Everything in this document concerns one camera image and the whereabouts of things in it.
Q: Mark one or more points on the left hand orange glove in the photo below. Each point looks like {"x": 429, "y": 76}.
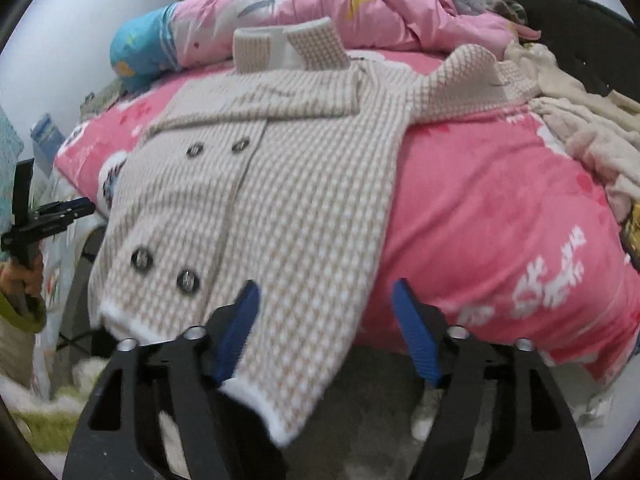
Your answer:
{"x": 18, "y": 282}

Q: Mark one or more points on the yellow black tool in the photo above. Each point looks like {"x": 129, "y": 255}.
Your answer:
{"x": 630, "y": 236}

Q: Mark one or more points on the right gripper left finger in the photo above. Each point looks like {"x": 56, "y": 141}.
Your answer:
{"x": 118, "y": 434}

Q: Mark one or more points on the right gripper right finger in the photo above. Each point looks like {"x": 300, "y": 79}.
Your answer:
{"x": 533, "y": 434}

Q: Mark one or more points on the cream fluffy garment pile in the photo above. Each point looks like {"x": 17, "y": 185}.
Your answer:
{"x": 601, "y": 132}

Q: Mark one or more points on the black bed headboard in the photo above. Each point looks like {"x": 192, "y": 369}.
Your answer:
{"x": 590, "y": 42}

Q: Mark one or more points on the blue book by wall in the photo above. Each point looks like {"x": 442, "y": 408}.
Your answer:
{"x": 47, "y": 138}

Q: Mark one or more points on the beige houndstooth knit coat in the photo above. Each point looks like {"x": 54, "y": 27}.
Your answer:
{"x": 280, "y": 172}

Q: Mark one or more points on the grey green folded cloth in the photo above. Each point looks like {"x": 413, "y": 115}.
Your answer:
{"x": 98, "y": 102}

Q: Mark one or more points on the pink and blue quilt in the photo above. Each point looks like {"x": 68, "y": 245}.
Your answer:
{"x": 193, "y": 33}

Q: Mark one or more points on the pink floral fleece blanket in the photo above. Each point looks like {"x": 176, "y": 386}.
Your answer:
{"x": 510, "y": 238}

